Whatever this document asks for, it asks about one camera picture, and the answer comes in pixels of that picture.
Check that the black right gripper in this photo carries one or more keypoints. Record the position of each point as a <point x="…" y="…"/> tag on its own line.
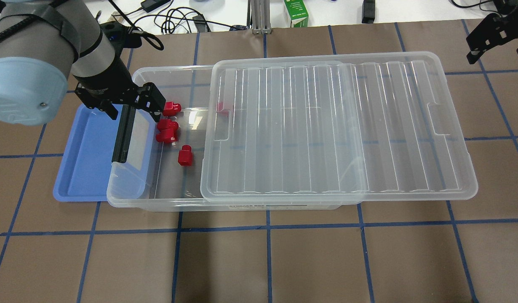
<point x="496" y="30"/>

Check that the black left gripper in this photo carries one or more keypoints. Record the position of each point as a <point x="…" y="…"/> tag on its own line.
<point x="104" y="77"/>

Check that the red block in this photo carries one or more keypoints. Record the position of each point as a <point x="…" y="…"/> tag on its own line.
<point x="185" y="156"/>
<point x="171" y="109"/>
<point x="167" y="124"/>
<point x="167" y="136"/>
<point x="224" y="108"/>

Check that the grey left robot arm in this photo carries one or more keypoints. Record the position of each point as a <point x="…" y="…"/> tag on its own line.
<point x="43" y="42"/>

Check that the red block top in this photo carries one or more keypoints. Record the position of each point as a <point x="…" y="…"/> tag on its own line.
<point x="171" y="109"/>

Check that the clear plastic storage box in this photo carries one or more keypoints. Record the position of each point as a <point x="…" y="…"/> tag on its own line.
<point x="174" y="176"/>

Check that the red block bottom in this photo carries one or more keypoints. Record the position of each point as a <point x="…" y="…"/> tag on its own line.
<point x="185" y="156"/>

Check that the blue plastic tray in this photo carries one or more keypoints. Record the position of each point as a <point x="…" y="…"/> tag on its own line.
<point x="87" y="172"/>

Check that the red block under lid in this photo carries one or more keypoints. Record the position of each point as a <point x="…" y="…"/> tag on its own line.
<point x="224" y="108"/>

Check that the clear plastic box lid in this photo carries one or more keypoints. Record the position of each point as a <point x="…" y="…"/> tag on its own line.
<point x="413" y="146"/>

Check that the black power adapter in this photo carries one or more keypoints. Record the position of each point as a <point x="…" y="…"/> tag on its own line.
<point x="151" y="5"/>

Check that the black device on table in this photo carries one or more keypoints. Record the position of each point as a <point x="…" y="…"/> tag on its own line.
<point x="368" y="12"/>

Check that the green white carton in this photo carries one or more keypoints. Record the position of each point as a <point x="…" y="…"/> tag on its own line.
<point x="296" y="13"/>

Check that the black box latch handle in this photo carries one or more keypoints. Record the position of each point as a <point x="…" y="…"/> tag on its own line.
<point x="124" y="133"/>

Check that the aluminium extrusion post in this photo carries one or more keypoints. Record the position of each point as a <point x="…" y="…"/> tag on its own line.
<point x="259" y="17"/>

